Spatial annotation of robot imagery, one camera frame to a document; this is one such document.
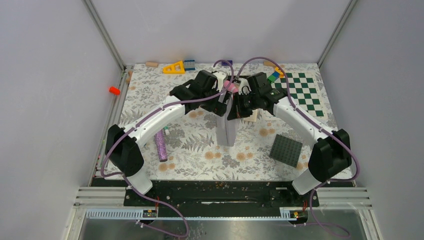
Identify pink microphone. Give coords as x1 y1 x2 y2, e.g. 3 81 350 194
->
223 80 239 94

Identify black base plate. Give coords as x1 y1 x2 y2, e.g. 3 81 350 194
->
91 178 355 218

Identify floral patterned table mat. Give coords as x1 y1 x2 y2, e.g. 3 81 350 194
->
118 63 338 181

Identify wooden block by rail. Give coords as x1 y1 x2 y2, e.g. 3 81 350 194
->
125 70 133 84

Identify orange yellow ring toy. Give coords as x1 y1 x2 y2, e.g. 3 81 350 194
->
272 67 285 79

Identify green white glue stick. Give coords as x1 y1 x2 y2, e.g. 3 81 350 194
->
163 126 170 136

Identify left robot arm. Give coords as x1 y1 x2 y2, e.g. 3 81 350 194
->
104 70 229 206

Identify purple glitter microphone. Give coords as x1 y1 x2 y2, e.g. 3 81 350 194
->
154 130 168 163

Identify aluminium side rail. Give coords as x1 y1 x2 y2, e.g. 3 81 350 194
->
94 65 134 178

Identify green white chessboard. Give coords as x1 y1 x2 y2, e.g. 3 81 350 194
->
271 71 327 118

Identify purple flat toy brick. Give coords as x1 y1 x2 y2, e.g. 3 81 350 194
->
221 60 233 66

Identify wooden block back right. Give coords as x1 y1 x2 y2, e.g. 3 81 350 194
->
263 60 278 68

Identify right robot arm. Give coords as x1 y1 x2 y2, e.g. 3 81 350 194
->
228 72 352 206

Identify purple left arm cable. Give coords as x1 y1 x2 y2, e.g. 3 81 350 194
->
99 59 235 239

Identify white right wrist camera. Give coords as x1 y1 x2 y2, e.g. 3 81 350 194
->
238 78 251 95

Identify white perforated cable tray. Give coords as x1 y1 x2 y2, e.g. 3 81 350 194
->
85 208 296 221

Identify red plastic cylinder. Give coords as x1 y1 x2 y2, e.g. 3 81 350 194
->
108 86 121 96

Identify green blue toy brick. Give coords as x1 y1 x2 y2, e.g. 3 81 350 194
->
267 71 280 84

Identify light wooden block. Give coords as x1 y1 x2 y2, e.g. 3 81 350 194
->
145 61 159 68

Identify dark grey studded baseplate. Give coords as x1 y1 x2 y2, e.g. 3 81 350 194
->
268 134 303 168

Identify grey and blue brick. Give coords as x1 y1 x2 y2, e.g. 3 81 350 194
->
183 59 196 71

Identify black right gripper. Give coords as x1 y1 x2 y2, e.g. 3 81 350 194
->
227 91 260 121

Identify yellow triangle shape toy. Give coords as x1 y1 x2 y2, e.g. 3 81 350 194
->
162 60 185 75

